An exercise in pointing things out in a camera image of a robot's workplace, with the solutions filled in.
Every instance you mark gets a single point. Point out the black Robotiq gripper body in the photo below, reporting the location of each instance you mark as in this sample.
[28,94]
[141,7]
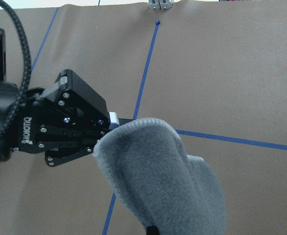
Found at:
[36,120]

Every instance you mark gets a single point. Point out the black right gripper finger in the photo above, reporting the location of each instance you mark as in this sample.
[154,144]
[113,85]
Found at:
[89,110]
[61,152]

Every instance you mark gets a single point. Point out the grey and blue towel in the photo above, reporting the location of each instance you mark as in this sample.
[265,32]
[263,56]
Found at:
[150,172]

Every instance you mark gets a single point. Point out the aluminium frame post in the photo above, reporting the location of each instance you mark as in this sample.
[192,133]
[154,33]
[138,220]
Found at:
[161,4]

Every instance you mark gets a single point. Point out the black own right gripper finger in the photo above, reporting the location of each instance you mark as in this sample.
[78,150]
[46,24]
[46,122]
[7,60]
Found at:
[152,230]

